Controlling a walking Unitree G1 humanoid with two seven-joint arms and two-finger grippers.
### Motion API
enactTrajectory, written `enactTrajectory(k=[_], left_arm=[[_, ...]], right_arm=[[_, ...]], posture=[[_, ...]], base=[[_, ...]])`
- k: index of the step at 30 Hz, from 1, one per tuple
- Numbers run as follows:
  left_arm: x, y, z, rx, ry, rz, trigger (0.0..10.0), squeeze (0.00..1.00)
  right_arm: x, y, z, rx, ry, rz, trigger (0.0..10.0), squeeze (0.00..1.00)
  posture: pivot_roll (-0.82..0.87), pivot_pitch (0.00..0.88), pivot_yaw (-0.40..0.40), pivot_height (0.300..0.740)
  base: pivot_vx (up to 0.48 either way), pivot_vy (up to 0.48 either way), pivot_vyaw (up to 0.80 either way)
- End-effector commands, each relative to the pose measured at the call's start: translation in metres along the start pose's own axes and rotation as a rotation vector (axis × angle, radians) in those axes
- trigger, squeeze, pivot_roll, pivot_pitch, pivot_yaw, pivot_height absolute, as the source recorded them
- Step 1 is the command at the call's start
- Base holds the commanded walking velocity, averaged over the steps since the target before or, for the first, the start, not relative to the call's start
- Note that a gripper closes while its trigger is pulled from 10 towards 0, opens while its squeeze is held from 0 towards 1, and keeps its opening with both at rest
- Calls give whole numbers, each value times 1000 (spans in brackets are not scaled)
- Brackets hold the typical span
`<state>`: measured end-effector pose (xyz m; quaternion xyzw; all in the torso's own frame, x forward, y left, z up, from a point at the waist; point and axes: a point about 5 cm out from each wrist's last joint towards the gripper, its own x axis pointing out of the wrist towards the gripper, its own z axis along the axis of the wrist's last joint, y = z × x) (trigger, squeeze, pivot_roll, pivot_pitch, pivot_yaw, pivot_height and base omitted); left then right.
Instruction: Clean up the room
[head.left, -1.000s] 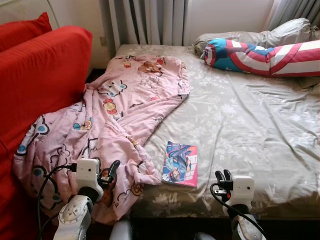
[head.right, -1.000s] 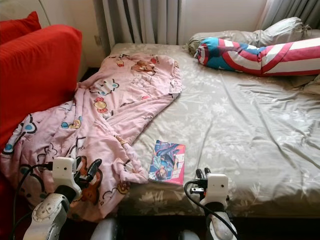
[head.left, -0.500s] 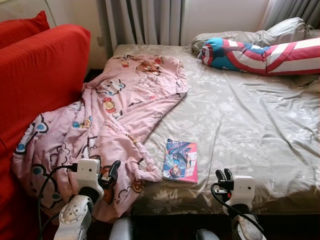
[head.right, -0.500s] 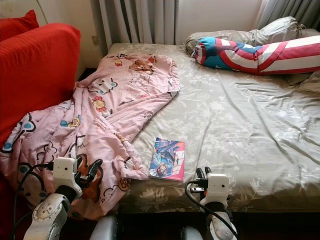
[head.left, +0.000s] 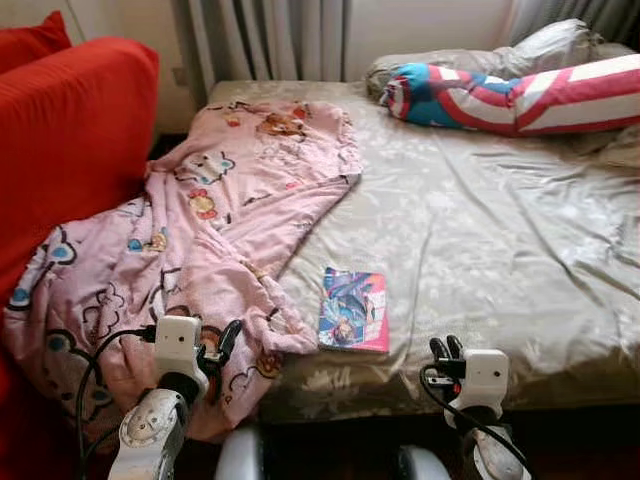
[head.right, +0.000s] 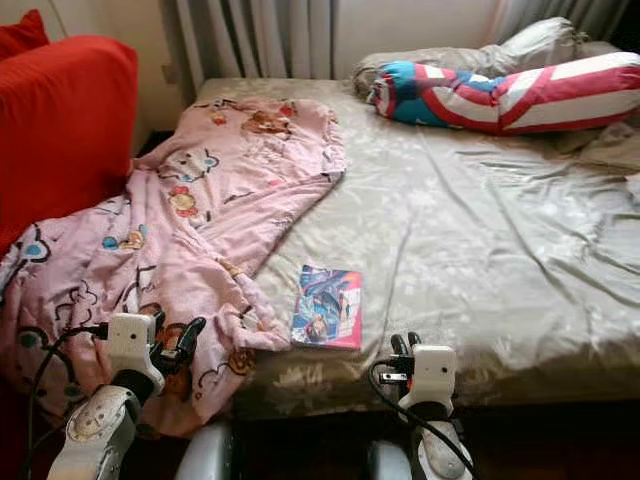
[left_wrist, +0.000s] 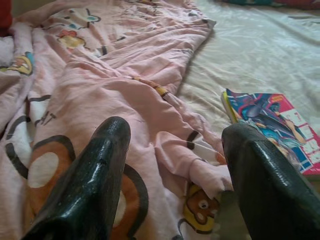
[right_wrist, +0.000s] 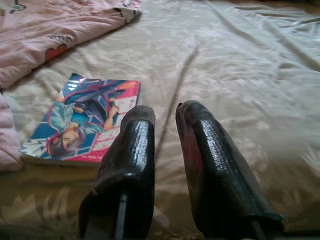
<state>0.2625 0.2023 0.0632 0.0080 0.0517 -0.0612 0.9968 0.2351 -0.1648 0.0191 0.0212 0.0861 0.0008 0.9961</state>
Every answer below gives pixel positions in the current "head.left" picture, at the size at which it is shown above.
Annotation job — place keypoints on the red white blue bolster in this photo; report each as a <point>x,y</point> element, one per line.
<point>500,100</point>

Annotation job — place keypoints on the silver robot right leg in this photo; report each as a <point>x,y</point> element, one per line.
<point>420,465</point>

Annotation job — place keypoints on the colourful comic book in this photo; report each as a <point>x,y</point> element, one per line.
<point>352,310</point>

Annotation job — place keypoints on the large red sofa cushion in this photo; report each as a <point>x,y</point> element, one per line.
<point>70,130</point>

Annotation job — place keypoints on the pink cartoon print blanket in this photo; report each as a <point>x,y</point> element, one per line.
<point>230,200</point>

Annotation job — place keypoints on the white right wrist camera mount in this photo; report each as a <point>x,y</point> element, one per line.
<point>485,375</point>

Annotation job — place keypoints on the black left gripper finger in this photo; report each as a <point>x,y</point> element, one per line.
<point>231,338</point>

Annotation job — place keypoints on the silver robot leg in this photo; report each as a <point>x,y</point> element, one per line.
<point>240,460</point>
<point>420,465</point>

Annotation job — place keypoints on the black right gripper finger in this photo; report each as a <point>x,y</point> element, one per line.
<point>456,347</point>
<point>439,350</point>

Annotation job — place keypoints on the small beige white-edged pillow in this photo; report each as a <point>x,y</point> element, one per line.
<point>615,145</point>

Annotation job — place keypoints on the grey curtain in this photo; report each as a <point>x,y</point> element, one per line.
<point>600,15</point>
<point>260,40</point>

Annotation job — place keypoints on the beige floral bedsheet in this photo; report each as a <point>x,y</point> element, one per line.
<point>480,230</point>

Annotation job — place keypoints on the small red cushion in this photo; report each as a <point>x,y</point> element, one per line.
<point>30,45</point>

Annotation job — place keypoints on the crumpled beige cloth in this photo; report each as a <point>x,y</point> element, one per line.
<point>555,45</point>

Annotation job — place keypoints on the beige wall socket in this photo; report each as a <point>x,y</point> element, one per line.
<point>179,76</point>

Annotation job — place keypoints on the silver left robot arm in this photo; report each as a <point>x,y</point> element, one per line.
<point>150,430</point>

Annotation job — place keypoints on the silver robot left leg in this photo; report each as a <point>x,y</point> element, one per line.
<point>240,460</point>

